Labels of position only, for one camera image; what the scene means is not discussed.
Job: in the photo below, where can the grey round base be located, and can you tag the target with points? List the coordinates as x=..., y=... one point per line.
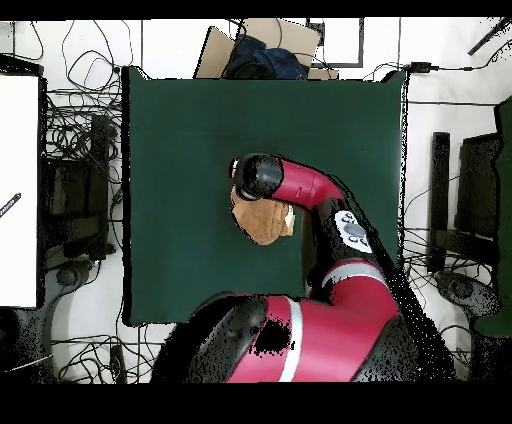
x=460, y=288
x=68, y=276

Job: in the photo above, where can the black power adapter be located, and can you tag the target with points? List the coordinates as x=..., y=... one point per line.
x=420, y=66

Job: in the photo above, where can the black rectangular frame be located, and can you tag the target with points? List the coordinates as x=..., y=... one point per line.
x=336, y=65

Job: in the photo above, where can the black equipment stand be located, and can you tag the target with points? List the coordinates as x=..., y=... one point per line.
x=80, y=192

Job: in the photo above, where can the dark blue garment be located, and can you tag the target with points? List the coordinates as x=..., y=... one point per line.
x=268, y=60

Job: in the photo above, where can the white flat panel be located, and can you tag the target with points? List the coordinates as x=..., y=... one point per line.
x=20, y=160

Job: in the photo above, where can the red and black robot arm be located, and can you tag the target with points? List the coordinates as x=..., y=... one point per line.
x=304, y=184

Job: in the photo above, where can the orange-brown terry towel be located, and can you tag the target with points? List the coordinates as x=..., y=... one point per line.
x=258, y=222

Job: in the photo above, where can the black upright post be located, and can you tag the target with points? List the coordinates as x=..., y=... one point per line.
x=440, y=180

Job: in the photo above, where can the black flat panel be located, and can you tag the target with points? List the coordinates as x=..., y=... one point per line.
x=478, y=184

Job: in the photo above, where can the dark green table cloth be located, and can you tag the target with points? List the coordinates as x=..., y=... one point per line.
x=180, y=140

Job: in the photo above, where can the brown cardboard box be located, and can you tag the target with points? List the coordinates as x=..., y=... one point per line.
x=216, y=56

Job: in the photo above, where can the black tripod leg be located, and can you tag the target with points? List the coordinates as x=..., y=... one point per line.
x=486, y=38

